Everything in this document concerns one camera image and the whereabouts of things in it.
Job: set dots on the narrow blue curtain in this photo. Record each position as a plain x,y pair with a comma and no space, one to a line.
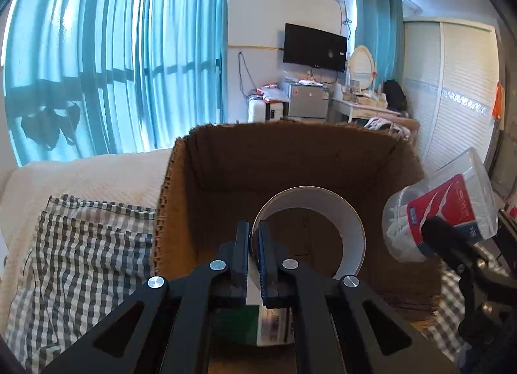
377,35

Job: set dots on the blue curtain panel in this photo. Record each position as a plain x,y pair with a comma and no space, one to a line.
181,55

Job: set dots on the white tape roll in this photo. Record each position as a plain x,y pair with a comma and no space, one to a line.
352,232

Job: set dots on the oval vanity mirror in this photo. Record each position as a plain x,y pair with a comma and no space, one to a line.
361,67

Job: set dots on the red and white bags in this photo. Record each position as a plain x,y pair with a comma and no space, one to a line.
272,92

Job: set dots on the checked blanket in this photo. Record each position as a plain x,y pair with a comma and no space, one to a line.
80,257

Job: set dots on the wide blue curtain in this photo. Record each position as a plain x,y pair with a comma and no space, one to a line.
80,55

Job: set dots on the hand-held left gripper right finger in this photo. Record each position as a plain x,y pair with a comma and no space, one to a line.
266,265

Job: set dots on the green medicine box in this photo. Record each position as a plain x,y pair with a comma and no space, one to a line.
234,325

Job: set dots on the black backpack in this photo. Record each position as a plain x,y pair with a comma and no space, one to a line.
395,95

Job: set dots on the black wall television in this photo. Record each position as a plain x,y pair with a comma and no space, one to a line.
315,47

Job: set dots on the small grey fridge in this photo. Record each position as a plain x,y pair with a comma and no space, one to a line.
309,101

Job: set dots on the cardboard box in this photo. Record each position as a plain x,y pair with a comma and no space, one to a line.
242,164

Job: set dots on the clothes pile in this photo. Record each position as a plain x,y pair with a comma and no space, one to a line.
383,124

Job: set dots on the orange hanging tag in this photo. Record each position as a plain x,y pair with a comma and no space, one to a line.
499,99

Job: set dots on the white wardrobe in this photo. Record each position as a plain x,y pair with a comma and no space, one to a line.
452,75

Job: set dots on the white suitcase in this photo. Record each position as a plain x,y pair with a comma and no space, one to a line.
260,111

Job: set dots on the clear cotton swab container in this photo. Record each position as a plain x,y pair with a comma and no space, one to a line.
444,188

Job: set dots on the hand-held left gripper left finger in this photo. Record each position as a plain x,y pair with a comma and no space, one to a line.
242,261

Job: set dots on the white dressing table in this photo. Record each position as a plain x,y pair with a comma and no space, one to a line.
363,105

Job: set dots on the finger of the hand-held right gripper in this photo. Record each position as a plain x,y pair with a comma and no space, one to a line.
440,232
509,232

